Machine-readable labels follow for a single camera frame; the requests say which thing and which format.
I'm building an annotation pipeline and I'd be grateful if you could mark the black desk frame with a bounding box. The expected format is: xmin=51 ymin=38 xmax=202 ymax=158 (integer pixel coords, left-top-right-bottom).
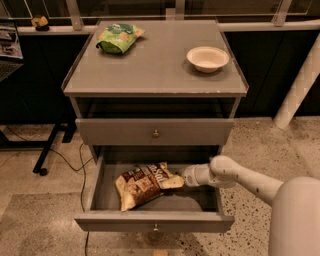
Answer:
xmin=0 ymin=121 xmax=78 ymax=177

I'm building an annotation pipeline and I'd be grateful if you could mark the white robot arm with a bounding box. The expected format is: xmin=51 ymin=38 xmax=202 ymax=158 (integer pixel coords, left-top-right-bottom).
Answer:
xmin=183 ymin=156 xmax=320 ymax=256

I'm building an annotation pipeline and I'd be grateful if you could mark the brown chip bag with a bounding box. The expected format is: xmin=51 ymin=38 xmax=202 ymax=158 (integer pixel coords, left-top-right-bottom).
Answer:
xmin=115 ymin=162 xmax=179 ymax=212

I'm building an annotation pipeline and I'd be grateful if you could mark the grey drawer cabinet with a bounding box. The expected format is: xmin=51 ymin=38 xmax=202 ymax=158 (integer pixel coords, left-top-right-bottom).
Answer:
xmin=61 ymin=19 xmax=250 ymax=234

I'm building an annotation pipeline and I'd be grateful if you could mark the laptop with screen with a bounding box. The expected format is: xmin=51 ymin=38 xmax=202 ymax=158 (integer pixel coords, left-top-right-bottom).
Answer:
xmin=0 ymin=19 xmax=24 ymax=82

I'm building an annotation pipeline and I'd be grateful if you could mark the white paper bowl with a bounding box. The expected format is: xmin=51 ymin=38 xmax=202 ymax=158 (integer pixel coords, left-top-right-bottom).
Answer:
xmin=187 ymin=46 xmax=230 ymax=73

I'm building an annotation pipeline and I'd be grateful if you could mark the small yellow black object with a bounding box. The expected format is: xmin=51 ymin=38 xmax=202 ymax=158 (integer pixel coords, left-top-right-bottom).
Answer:
xmin=31 ymin=16 xmax=49 ymax=31

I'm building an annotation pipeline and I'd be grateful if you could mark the green chip bag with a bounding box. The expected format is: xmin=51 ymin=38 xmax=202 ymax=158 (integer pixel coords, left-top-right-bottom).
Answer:
xmin=96 ymin=23 xmax=145 ymax=54

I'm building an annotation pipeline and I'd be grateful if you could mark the white window ledge rail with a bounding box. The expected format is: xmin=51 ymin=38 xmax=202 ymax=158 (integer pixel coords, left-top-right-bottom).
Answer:
xmin=18 ymin=19 xmax=320 ymax=35

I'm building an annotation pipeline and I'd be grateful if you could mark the closed grey top drawer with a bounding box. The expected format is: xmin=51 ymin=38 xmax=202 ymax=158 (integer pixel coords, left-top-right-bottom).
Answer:
xmin=76 ymin=118 xmax=233 ymax=146

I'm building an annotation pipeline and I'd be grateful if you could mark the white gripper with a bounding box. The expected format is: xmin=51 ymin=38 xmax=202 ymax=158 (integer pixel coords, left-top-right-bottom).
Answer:
xmin=162 ymin=164 xmax=214 ymax=189

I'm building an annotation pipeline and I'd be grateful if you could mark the open grey middle drawer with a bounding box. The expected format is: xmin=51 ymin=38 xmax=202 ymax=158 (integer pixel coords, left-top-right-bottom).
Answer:
xmin=75 ymin=146 xmax=234 ymax=233

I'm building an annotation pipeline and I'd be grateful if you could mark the black floor cable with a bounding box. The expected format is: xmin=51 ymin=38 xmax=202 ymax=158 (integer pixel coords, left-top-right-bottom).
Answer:
xmin=3 ymin=125 xmax=95 ymax=256

